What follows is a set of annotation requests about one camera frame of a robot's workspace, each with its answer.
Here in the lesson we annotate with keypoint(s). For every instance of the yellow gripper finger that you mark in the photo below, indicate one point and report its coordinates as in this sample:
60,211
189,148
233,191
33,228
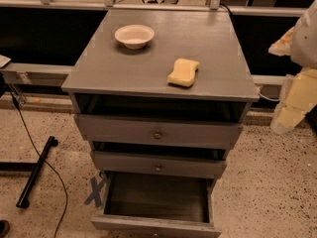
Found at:
298,96
282,46

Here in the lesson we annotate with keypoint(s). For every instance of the yellow sponge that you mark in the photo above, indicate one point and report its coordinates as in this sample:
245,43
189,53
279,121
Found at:
183,73

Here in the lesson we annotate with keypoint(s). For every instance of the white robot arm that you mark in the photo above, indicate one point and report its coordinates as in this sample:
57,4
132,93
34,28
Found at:
303,49

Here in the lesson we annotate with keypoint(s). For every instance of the grey wooden drawer cabinet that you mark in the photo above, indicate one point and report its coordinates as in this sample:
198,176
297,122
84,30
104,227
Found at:
112,80

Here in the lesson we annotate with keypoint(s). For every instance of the grey middle drawer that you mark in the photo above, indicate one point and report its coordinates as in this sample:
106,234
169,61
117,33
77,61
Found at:
156,165

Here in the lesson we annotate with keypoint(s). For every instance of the grey open bottom drawer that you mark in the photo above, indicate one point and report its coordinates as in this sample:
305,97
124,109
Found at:
158,206

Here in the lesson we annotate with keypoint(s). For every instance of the grey top drawer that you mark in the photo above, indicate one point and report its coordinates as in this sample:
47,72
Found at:
144,131

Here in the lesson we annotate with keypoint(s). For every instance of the white bowl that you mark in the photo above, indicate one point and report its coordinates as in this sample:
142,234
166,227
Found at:
134,37

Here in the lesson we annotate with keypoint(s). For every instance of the grey tape cross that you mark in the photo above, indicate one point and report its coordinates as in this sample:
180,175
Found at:
94,196

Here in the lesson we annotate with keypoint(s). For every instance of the black metal stand leg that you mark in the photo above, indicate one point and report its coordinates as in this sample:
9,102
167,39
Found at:
32,168

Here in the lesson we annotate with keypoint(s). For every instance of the dark shoe tip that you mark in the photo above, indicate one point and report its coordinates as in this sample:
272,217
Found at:
4,228

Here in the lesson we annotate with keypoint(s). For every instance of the metal rail frame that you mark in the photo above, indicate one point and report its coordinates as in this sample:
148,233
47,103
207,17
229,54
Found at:
25,16

